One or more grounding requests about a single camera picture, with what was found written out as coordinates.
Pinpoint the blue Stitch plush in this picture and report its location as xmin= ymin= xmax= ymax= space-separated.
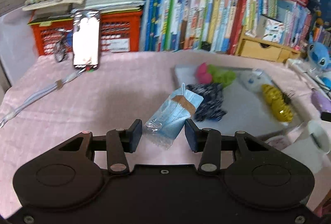
xmin=307 ymin=34 xmax=330 ymax=71

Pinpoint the wooden drawer box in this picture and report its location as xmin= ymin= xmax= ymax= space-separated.
xmin=235 ymin=33 xmax=301 ymax=63

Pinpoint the black hair claw clip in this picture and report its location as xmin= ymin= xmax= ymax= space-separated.
xmin=282 ymin=90 xmax=296 ymax=105

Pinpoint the red plastic crate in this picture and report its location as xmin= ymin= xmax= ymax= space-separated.
xmin=28 ymin=10 xmax=143 ymax=56

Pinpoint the blue mask packet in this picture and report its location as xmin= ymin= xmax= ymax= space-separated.
xmin=143 ymin=83 xmax=204 ymax=149

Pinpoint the white round container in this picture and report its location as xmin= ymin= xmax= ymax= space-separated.
xmin=282 ymin=120 xmax=330 ymax=174

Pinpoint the pink green fabric flower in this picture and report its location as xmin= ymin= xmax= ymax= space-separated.
xmin=195 ymin=63 xmax=236 ymax=88

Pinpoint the smartphone on stand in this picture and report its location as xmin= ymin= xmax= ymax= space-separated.
xmin=72 ymin=10 xmax=100 ymax=69

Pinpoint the row of upright books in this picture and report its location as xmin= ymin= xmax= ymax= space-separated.
xmin=139 ymin=0 xmax=311 ymax=55

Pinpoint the grey shallow box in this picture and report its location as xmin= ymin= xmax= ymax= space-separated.
xmin=172 ymin=64 xmax=303 ymax=141

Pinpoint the braided white cable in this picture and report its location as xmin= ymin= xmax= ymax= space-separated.
xmin=0 ymin=68 xmax=86 ymax=129

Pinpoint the pink tablecloth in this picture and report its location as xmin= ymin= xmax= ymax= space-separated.
xmin=1 ymin=50 xmax=319 ymax=218

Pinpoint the white cat plush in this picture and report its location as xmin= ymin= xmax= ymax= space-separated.
xmin=239 ymin=70 xmax=273 ymax=93

